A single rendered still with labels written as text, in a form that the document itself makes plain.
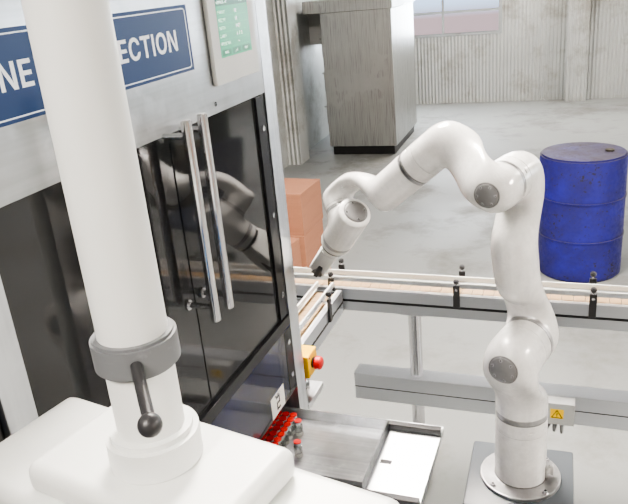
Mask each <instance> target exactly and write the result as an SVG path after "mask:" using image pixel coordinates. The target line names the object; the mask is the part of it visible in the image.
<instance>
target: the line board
mask: <svg viewBox="0 0 628 504"><path fill-rule="evenodd" d="M112 18H113V24H114V29H115V35H116V40H117V46H118V51H119V57H120V62H121V68H122V73H123V79H124V85H125V90H128V89H131V88H134V87H138V86H141V85H144V84H148V83H151V82H154V81H158V80H161V79H164V78H168V77H171V76H174V75H178V74H181V73H184V72H188V71H191V70H194V69H195V68H194V61H193V54H192V47H191V41H190V34H189V27H188V20H187V13H186V6H185V4H182V5H175V6H167V7H159V8H152V9H144V10H137V11H129V12H121V13H114V14H112ZM45 114H46V111H45V107H44V102H43V98H42V93H41V89H40V85H39V80H38V76H37V71H36V67H35V62H34V58H33V53H32V49H31V44H30V40H29V35H28V31H27V27H26V25H22V26H15V27H7V28H0V128H1V127H5V126H8V125H11V124H15V123H18V122H21V121H25V120H28V119H31V118H35V117H38V116H41V115H45Z"/></svg>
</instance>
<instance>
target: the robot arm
mask: <svg viewBox="0 0 628 504"><path fill-rule="evenodd" d="M445 168H446V169H448V170H449V171H450V173H451V174H452V176H453V177H454V179H455V181H456V183H457V185H458V187H459V189H460V191H461V193H462V194H463V196H464V197H465V198H466V199H467V200H468V201H469V202H470V203H471V204H472V205H474V206H475V207H477V208H479V209H481V210H483V211H485V212H489V213H496V216H495V221H494V226H493V230H492V236H491V259H492V268H493V275H494V280H495V284H496V287H497V290H498V292H499V294H500V295H501V297H502V298H503V299H504V301H505V304H506V307H507V322H506V325H505V326H504V327H503V328H502V329H501V330H500V331H499V332H498V334H497V335H496V336H495V337H494V338H493V339H492V340H491V342H490V343H489V345H488V347H487V349H486V351H485V354H484V359H483V372H484V376H485V378H486V380H487V381H488V383H489V384H490V385H491V387H492V388H493V390H494V392H495V396H496V400H495V453H493V454H491V455H489V456H488V457H487V458H486V459H485V460H484V461H483V463H482V465H481V479H482V481H483V483H484V485H485V486H486V487H487V488H488V489H489V490H490V491H491V492H493V493H494V494H496V495H497V496H500V497H502V498H504V499H507V500H510V501H515V502H522V503H532V502H539V501H542V500H545V499H548V498H550V497H551V496H553V495H554V494H555V493H556V492H557V491H558V489H559V487H560V484H561V475H560V472H559V469H558V468H557V466H556V465H555V464H554V463H553V462H552V461H551V460H549V458H548V457H547V432H548V395H547V393H546V391H545V390H544V388H543V387H542V386H541V385H540V384H539V383H538V379H539V374H540V371H541V368H542V367H543V365H544V364H545V363H546V361H547V360H548V359H549V357H550V356H551V355H552V353H553V352H554V350H555V348H556V346H557V343H558V338H559V330H558V324H557V320H556V317H555V314H554V311H553V309H552V306H551V304H550V302H549V300H548V297H547V295H546V293H545V291H544V288H543V285H542V281H541V275H540V264H539V251H538V232H539V224H540V218H541V212H542V207H543V201H544V192H545V177H544V170H543V167H542V164H541V162H540V161H539V159H538V158H537V157H536V156H534V155H533V154H531V153H529V152H525V151H513V152H510V153H508V154H505V155H503V156H502V157H500V158H498V159H497V160H495V161H493V160H492V159H491V158H490V157H489V156H488V155H487V153H486V152H485V149H484V146H483V142H482V140H481V138H480V137H479V135H478V134H477V133H476V132H475V131H473V130H472V129H471V128H469V127H467V126H465V125H463V124H461V123H458V122H454V121H442V122H439V123H437V124H435V125H433V126H432V127H430V128H429V129H428V130H427V131H425V132H424V133H423V134H422V135H421V136H420V137H419V138H417V139H416V140H415V141H414V142H413V143H412V144H411V145H410V146H409V147H407V148H406V149H405V150H404V151H403V152H402V153H401V154H400V155H399V156H397V157H396V158H395V159H394V160H393V161H392V162H391V163H390V164H389V165H388V166H387V167H386V168H384V169H383V170H382V171H381V172H380V173H379V174H378V175H377V176H375V175H372V174H369V173H363V172H349V173H346V174H344V175H342V176H340V177H339V178H338V179H337V180H335V181H334V182H333V183H332V184H331V185H330V186H329V187H328V188H327V189H326V190H325V191H324V193H323V204H324V207H325V211H326V214H327V218H328V225H327V227H326V229H325V231H324V232H323V234H322V236H321V243H322V246H321V247H320V249H319V251H318V252H317V254H316V256H315V257H314V259H313V261H312V263H311V264H310V269H312V271H311V272H312V273H313V274H314V275H313V276H315V277H316V278H317V277H321V276H323V275H325V274H326V273H327V271H328V270H329V269H330V267H331V266H332V265H333V263H334V262H335V260H336V259H337V258H338V257H339V256H343V255H345V254H347V253H348V252H349V251H350V249H351V248H352V246H353V245H354V243H355V242H356V240H357V239H358V238H359V236H360V235H361V233H362V232H363V230H364V229H365V227H366V226H367V224H368V223H369V221H370V217H371V214H370V210H369V208H368V207H367V205H366V204H365V203H363V202H362V201H360V200H358V199H354V198H353V197H354V195H355V193H356V192H358V191H359V190H361V191H362V192H363V193H364V194H365V195H366V196H367V198H368V199H369V200H370V202H371V203H372V204H373V205H374V206H375V207H376V208H377V209H378V210H380V211H390V210H392V209H394V208H396V207H397V206H398V205H400V204H401V203H402V202H403V201H405V200H406V199H407V198H408V197H410V196H411V195H412V194H413V193H415V192H416V191H417V190H419V189H420V188H421V187H422V186H424V185H425V184H426V183H427V182H428V181H430V180H431V179H432V178H433V177H435V176H436V175H437V174H438V173H439V172H441V171H442V170H443V169H445Z"/></svg>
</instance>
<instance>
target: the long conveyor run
mask: <svg viewBox="0 0 628 504"><path fill-rule="evenodd" d="M338 261H339V263H340V264H339V265H338V267H339V269H329V270H328V271H327V273H326V274H325V275H323V276H321V277H317V278H316V277H315V276H313V275H314V274H313V273H312V272H311V271H312V269H310V268H307V267H293V269H294V278H295V288H296V297H297V299H302V298H303V296H304V295H305V294H306V293H307V292H308V290H309V289H310V288H311V287H312V286H313V284H314V283H315V282H316V281H318V283H319V286H318V287H317V288H316V289H317V290H322V291H325V290H326V289H327V288H328V286H329V285H330V284H331V282H334V285H335V286H334V288H333V289H332V290H331V291H336V290H342V294H343V306H344V310H354V311H367V312H380V313H393V314H406V315H418V316H431V317H444V318H457V319H470V320H483V321H496V322H507V307H506V304H505V301H504V299H503V298H502V297H501V295H500V294H499V292H498V290H497V287H496V284H495V280H494V278H481V277H465V271H463V270H464V269H465V266H464V265H460V266H459V269H460V270H461V271H459V276H446V275H429V274H411V273H394V272H376V271H359V270H345V265H344V264H342V263H343V262H344V259H342V258H340V259H339V260H338ZM303 272H307V273H303ZM336 274H339V275H336ZM353 275H357V276H353ZM369 276H374V277H369ZM590 276H591V277H592V278H590V279H589V284H586V283H569V282H551V281H542V285H543V288H544V291H545V293H546V295H547V297H548V300H549V302H550V304H551V306H552V309H553V311H554V314H555V317H556V320H557V324H558V326H560V327H573V328H586V329H599V330H611V331H624V332H628V286H621V285H603V284H597V278H594V277H596V276H597V273H596V272H595V271H592V272H590ZM386 277H391V278H386ZM403 278H408V279H403ZM419 279H424V280H419ZM436 280H441V281H436ZM469 282H474V283H469ZM486 283H491V284H486ZM553 287H558V288H553ZM569 288H575V289H569ZM586 289H589V290H586ZM603 290H608V291H603ZM619 291H625V292H619Z"/></svg>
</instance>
